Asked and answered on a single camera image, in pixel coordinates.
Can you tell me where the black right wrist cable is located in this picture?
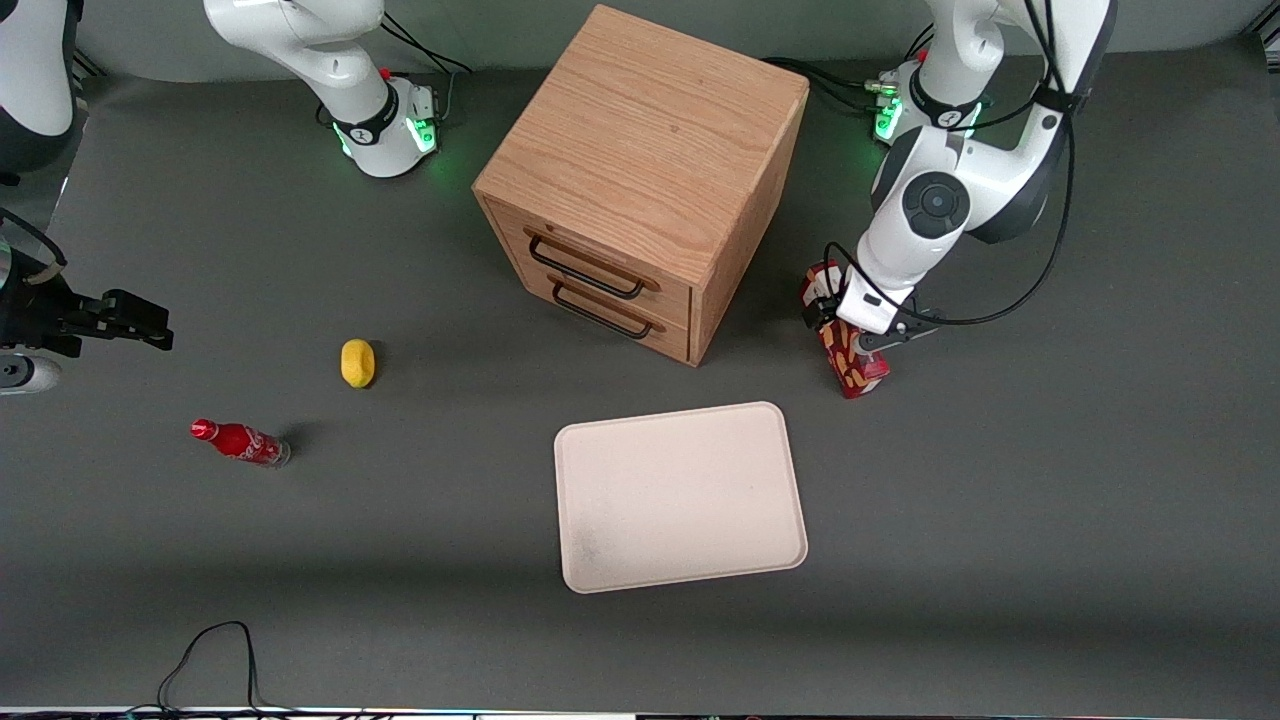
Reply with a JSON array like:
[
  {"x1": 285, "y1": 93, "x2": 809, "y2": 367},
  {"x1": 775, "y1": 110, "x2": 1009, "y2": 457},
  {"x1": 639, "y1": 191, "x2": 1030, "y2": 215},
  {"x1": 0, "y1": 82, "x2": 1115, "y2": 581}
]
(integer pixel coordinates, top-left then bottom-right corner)
[{"x1": 0, "y1": 205, "x2": 69, "y2": 273}]

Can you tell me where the red cola bottle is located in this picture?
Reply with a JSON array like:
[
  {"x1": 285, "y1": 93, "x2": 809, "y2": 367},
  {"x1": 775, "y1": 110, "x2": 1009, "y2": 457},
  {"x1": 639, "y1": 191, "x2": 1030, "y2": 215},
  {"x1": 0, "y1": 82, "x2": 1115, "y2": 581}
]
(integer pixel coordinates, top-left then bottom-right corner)
[{"x1": 190, "y1": 418, "x2": 292, "y2": 469}]

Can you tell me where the wooden two-drawer cabinet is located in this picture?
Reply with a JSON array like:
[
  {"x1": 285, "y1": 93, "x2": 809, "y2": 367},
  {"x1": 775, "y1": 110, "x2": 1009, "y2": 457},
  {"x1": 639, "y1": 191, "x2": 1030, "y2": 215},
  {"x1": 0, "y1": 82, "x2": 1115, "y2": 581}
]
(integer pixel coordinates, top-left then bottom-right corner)
[{"x1": 472, "y1": 4, "x2": 811, "y2": 368}]

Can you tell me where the black left base cable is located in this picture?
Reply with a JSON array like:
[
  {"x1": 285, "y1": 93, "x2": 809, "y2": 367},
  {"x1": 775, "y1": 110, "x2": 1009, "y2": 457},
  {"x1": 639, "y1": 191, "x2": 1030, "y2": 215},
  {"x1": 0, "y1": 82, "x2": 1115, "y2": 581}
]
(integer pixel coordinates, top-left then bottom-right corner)
[{"x1": 760, "y1": 55, "x2": 898, "y2": 117}]

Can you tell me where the yellow lemon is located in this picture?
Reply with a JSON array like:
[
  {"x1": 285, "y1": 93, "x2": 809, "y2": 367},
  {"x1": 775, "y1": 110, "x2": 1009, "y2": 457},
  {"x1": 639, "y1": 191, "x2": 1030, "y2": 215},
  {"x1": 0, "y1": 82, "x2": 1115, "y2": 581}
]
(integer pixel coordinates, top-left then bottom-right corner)
[{"x1": 340, "y1": 338, "x2": 377, "y2": 389}]

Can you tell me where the black metal drawer handle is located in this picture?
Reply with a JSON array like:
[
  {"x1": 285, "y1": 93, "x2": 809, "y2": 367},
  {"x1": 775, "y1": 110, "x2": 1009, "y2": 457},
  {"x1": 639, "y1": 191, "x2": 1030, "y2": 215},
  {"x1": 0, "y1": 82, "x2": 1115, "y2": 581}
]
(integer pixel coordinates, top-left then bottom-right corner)
[
  {"x1": 550, "y1": 280, "x2": 657, "y2": 341},
  {"x1": 526, "y1": 231, "x2": 650, "y2": 301}
]

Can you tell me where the black right base cable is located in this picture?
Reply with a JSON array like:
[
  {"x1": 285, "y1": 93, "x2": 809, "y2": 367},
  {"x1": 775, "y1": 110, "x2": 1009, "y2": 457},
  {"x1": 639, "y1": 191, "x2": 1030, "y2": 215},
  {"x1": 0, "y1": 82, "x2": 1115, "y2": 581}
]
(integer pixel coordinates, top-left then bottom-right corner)
[{"x1": 380, "y1": 10, "x2": 473, "y2": 123}]

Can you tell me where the wooden drawer front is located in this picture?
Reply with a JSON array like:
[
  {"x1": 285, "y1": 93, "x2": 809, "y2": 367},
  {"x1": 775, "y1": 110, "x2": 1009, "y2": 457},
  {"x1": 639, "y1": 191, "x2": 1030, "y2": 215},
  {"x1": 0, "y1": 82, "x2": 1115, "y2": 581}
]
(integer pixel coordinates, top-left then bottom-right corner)
[
  {"x1": 510, "y1": 255, "x2": 692, "y2": 364},
  {"x1": 488, "y1": 200, "x2": 694, "y2": 331}
]

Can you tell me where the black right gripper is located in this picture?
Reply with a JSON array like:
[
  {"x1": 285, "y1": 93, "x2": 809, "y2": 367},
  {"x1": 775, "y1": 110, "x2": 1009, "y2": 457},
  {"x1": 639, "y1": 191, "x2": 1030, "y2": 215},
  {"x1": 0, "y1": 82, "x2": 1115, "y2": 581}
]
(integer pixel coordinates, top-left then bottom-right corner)
[{"x1": 0, "y1": 266, "x2": 174, "y2": 359}]

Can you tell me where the red cookie box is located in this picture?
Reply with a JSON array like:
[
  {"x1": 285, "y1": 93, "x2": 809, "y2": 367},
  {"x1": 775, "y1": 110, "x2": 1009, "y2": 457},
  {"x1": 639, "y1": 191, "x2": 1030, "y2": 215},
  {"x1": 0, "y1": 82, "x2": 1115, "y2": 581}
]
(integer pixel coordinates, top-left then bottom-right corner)
[{"x1": 799, "y1": 260, "x2": 892, "y2": 400}]

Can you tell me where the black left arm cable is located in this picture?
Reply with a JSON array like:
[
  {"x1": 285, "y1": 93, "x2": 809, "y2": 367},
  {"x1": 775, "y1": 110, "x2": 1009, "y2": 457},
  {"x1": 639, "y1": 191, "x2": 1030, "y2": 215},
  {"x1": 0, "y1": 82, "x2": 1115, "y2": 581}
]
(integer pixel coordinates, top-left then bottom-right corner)
[{"x1": 822, "y1": 0, "x2": 1079, "y2": 329}]

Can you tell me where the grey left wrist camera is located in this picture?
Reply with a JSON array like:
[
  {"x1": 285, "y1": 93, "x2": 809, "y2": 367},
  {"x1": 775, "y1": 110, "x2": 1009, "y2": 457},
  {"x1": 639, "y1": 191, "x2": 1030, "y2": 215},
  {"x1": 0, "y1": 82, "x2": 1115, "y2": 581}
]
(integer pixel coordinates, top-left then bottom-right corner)
[{"x1": 853, "y1": 305, "x2": 943, "y2": 357}]

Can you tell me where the white rectangular tray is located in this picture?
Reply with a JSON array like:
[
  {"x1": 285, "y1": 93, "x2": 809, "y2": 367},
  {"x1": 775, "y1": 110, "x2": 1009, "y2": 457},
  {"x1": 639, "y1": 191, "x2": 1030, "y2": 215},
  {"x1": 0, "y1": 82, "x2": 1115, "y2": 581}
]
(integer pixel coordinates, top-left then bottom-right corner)
[{"x1": 553, "y1": 401, "x2": 809, "y2": 595}]

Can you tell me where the black base cable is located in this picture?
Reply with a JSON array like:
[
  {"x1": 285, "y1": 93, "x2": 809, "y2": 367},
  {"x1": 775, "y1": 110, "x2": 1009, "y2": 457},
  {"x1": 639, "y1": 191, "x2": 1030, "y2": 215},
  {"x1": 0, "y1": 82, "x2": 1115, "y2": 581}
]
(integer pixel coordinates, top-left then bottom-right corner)
[
  {"x1": 760, "y1": 55, "x2": 898, "y2": 117},
  {"x1": 380, "y1": 10, "x2": 473, "y2": 123}
]

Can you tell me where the thin black looped cable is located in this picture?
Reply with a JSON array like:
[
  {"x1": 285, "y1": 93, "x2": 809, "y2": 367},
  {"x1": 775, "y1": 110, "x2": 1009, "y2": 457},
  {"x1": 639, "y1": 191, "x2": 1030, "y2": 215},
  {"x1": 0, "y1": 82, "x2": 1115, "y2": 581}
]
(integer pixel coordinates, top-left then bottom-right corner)
[{"x1": 155, "y1": 620, "x2": 301, "y2": 717}]

